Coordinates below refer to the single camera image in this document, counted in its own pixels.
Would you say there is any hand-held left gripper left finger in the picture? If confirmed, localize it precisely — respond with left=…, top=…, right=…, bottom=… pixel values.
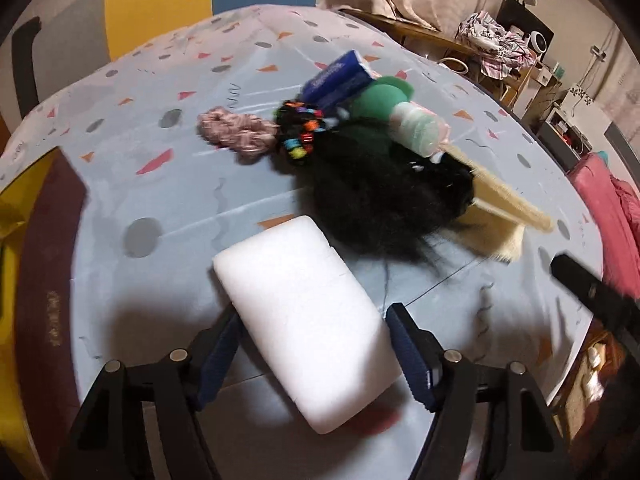
left=52, top=307, right=243, bottom=480

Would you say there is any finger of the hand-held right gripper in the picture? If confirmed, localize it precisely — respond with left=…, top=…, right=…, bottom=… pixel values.
left=549, top=254, right=640, bottom=333

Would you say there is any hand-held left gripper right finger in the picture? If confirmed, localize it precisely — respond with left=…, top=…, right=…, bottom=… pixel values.
left=385, top=302, right=576, bottom=480

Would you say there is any white sponge block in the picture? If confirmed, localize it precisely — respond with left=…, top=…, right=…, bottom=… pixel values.
left=212, top=215, right=406, bottom=436

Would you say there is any black fluffy wig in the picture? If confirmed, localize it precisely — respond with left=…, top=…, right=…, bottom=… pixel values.
left=299, top=122, right=477, bottom=273

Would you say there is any gold tray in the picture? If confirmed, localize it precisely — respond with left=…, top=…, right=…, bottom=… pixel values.
left=0, top=146, right=92, bottom=480

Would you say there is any pink knitted scrunchie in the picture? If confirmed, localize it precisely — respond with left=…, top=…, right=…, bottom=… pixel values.
left=196, top=106, right=281, bottom=165

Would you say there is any black multicolour beaded scrunchie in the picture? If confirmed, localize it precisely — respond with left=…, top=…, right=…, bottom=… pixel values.
left=273, top=100, right=342, bottom=166

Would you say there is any green makeup sponge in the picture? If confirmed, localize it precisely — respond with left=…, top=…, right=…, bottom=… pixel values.
left=357, top=76, right=417, bottom=122

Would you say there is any pink blanket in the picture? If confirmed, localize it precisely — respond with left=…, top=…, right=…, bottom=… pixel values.
left=566, top=152, right=640, bottom=302

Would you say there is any wooden bristle brush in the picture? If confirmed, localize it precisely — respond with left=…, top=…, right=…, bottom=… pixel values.
left=440, top=142, right=555, bottom=264

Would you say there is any printed tablecloth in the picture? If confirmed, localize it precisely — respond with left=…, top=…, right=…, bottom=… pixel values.
left=0, top=4, right=607, bottom=480

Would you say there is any clear bottle with green content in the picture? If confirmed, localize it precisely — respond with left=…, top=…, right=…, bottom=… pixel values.
left=389, top=101, right=450, bottom=158

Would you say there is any pile of clothes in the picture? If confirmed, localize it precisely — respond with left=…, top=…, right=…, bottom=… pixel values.
left=454, top=10, right=537, bottom=81

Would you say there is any blue tissue pack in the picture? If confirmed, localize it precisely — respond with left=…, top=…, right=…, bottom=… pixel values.
left=300, top=50, right=379, bottom=111

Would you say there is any black monitor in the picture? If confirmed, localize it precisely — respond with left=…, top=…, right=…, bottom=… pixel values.
left=496, top=0, right=556, bottom=52

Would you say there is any wooden side desk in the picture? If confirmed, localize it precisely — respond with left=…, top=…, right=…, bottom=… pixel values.
left=339, top=7, right=562, bottom=107

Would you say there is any grey yellow blue chair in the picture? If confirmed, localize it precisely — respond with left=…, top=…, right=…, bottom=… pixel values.
left=11, top=0, right=317, bottom=112

